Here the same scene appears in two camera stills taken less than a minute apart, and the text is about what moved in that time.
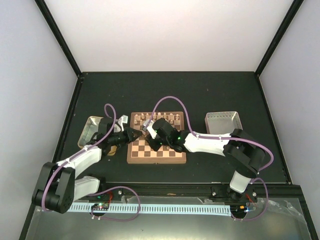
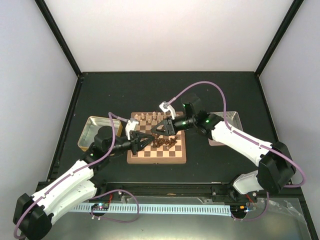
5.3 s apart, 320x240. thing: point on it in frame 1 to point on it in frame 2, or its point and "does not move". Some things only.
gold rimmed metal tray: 90,129 does not move
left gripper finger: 135,140 to 143,145
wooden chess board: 141,150 does not move
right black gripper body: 165,141 to 172,131
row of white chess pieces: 140,118 does not move
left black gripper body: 122,140 to 134,142
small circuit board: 100,206 does not move
